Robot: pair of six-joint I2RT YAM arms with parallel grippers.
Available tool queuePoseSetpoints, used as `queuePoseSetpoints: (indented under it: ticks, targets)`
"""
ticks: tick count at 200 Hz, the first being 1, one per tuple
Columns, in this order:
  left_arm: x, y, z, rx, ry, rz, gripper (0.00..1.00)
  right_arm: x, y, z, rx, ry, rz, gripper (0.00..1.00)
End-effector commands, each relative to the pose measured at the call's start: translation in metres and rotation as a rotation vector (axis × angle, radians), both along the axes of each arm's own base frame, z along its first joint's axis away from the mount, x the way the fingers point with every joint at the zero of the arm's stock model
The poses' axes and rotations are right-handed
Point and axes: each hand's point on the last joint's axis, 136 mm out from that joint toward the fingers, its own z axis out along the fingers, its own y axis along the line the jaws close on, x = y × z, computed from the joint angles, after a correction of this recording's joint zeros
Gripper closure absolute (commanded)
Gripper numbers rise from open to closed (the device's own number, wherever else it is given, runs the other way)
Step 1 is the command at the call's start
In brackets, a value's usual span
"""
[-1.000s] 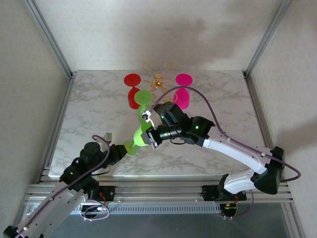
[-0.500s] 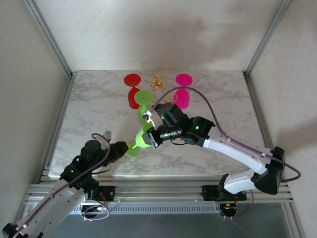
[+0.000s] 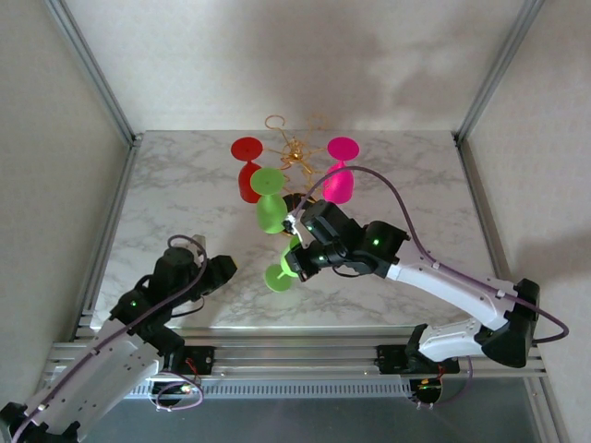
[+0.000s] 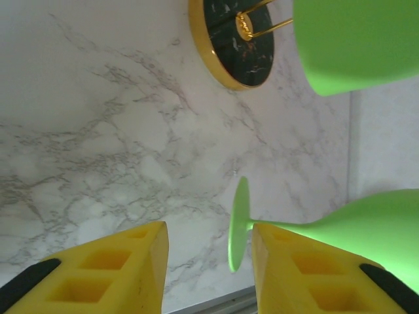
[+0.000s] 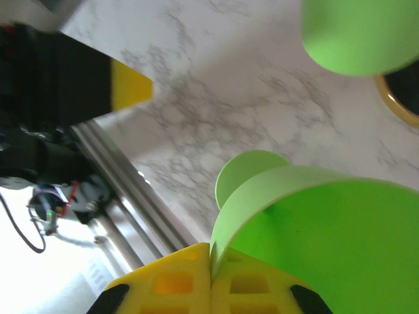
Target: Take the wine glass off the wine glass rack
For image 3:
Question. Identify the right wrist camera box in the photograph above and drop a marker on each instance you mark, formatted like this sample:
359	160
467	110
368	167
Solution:
291	225

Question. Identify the pink plastic wine glass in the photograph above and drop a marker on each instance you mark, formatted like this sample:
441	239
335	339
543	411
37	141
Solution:
343	148

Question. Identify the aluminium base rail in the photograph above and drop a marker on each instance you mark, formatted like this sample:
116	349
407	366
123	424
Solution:
295	355

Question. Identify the grey metal panel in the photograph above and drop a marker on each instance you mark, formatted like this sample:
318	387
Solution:
295	424

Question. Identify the red plastic wine glass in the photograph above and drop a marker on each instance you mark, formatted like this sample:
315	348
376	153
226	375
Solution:
246	150

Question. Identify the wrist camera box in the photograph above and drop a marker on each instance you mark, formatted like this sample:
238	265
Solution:
199	241
291	225

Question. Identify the green plastic wine glass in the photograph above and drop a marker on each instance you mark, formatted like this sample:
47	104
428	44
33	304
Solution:
267	181
278	280

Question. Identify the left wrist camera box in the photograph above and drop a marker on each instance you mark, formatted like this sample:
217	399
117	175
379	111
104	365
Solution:
199	241

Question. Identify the aluminium frame bar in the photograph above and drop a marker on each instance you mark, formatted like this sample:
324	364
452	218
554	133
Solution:
549	410

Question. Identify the aluminium table side rail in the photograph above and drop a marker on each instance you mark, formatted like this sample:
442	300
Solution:
474	175
109	231

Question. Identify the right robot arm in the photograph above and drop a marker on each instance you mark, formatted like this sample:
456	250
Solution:
443	286

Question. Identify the aluminium frame post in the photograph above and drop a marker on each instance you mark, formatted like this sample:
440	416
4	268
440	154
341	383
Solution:
502	64
91	64

